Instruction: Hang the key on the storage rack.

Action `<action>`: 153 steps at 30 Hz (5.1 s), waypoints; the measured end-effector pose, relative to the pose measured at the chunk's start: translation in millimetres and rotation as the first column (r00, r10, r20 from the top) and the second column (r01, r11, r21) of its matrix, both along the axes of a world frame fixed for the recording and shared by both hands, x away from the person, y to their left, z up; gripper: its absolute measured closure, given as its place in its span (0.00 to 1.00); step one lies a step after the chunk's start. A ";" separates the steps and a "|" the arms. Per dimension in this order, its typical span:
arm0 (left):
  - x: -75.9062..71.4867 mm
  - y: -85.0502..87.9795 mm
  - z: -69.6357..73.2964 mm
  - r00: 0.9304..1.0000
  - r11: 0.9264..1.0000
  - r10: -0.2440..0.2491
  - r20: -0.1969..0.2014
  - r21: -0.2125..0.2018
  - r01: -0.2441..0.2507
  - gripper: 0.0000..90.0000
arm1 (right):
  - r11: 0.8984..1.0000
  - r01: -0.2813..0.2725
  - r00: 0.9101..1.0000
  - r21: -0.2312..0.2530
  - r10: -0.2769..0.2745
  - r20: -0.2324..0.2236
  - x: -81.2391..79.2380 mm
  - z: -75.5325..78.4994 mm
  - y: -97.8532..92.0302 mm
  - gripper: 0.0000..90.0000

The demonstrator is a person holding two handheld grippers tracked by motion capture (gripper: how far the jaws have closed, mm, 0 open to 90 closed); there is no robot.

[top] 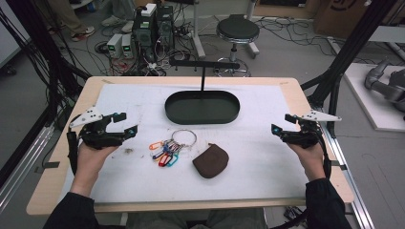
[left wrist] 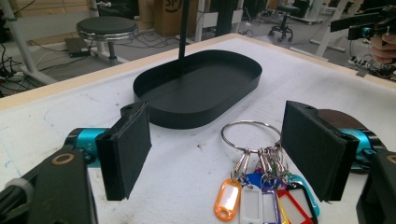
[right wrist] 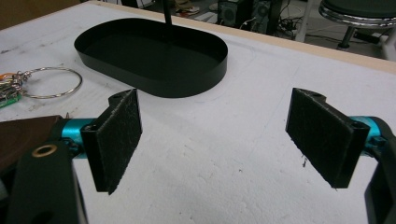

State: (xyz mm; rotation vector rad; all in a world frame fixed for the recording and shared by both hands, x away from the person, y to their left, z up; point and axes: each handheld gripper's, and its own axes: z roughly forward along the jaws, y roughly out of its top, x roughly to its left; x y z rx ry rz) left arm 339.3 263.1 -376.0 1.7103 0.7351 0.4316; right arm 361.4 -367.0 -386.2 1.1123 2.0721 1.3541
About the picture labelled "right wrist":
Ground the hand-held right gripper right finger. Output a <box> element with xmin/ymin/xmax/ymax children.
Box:
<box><xmin>285</xmin><ymin>87</ymin><xmax>381</xmax><ymax>189</ymax></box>

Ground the metal key ring with tags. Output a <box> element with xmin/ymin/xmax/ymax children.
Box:
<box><xmin>0</xmin><ymin>66</ymin><xmax>84</xmax><ymax>110</ymax></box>

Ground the black computer tower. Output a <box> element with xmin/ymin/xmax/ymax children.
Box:
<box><xmin>251</xmin><ymin>0</ymin><xmax>283</xmax><ymax>33</ymax></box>
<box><xmin>217</xmin><ymin>0</ymin><xmax>254</xmax><ymax>28</ymax></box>

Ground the chrome stool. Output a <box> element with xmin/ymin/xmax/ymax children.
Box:
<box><xmin>318</xmin><ymin>0</ymin><xmax>396</xmax><ymax>51</ymax></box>

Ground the tangle of black cables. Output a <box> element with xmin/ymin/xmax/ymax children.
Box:
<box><xmin>276</xmin><ymin>6</ymin><xmax>301</xmax><ymax>41</ymax></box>

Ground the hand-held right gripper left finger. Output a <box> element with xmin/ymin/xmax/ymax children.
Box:
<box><xmin>61</xmin><ymin>88</ymin><xmax>143</xmax><ymax>195</ymax></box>

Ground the white stand leg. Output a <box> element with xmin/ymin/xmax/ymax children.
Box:
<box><xmin>294</xmin><ymin>0</ymin><xmax>316</xmax><ymax>43</ymax></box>

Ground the black oval tray stand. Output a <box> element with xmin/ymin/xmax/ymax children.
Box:
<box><xmin>74</xmin><ymin>0</ymin><xmax>229</xmax><ymax>99</ymax></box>

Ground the brown leather zip pouch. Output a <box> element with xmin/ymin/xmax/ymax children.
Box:
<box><xmin>0</xmin><ymin>115</ymin><xmax>64</xmax><ymax>173</ymax></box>

